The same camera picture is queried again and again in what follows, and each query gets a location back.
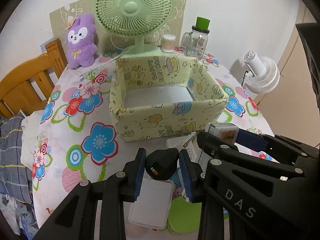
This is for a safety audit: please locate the card box with picture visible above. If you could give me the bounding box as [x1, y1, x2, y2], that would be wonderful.
[204, 123, 239, 144]

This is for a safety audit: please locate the green case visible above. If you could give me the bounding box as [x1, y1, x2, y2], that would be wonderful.
[167, 197, 201, 234]

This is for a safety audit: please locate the black round device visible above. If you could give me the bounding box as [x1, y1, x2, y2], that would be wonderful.
[145, 148, 179, 180]

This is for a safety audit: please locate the white printed packet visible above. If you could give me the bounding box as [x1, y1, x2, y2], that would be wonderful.
[166, 132, 197, 162]

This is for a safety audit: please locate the floral tablecloth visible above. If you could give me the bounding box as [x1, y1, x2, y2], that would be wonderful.
[31, 48, 272, 226]

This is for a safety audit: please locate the white floor fan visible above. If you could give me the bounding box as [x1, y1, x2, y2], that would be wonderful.
[243, 51, 280, 94]

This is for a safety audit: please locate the yellow cartoon storage box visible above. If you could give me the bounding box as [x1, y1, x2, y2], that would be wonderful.
[109, 56, 229, 141]

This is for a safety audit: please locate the white crumpled clothing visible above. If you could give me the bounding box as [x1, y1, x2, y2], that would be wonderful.
[1, 193, 39, 239]

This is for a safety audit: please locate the glass mug jar green lid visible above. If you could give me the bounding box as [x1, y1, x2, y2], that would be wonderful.
[181, 17, 210, 59]

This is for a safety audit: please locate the grey plaid blanket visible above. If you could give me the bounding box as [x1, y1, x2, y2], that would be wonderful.
[0, 115, 33, 204]

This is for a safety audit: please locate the cotton swab container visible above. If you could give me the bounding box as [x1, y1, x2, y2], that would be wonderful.
[161, 34, 176, 53]

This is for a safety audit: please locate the white pillow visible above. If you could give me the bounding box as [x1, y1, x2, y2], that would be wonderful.
[21, 110, 43, 170]

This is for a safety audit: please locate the purple plush bunny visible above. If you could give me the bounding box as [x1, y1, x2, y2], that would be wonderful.
[66, 14, 98, 69]

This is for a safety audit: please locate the green desk fan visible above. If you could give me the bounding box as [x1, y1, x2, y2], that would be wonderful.
[93, 0, 174, 59]

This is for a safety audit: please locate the white fan power cable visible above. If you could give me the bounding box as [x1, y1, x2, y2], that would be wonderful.
[81, 45, 141, 79]

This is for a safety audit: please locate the beige cartoon wall mat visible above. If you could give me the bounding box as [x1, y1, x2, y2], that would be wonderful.
[49, 0, 187, 53]

